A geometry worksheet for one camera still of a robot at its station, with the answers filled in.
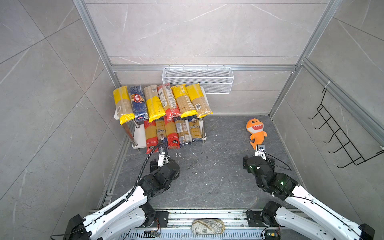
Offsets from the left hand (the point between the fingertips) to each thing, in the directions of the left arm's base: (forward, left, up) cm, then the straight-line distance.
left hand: (163, 157), depth 78 cm
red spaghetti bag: (+14, -4, -5) cm, 15 cm away
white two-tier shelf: (+24, +22, -11) cm, 34 cm away
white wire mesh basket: (+51, -31, +14) cm, 61 cm away
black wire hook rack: (-13, -81, +19) cm, 84 cm away
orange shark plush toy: (+25, -60, -7) cm, 65 cm away
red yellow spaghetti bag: (+19, +11, -7) cm, 23 cm away
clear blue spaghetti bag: (+23, -9, -6) cm, 26 cm away
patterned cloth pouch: (-31, -22, -12) cm, 39 cm away
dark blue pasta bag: (+19, +4, -6) cm, 21 cm away
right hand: (-2, -48, +3) cm, 48 cm away
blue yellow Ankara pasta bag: (+25, -18, -7) cm, 32 cm away
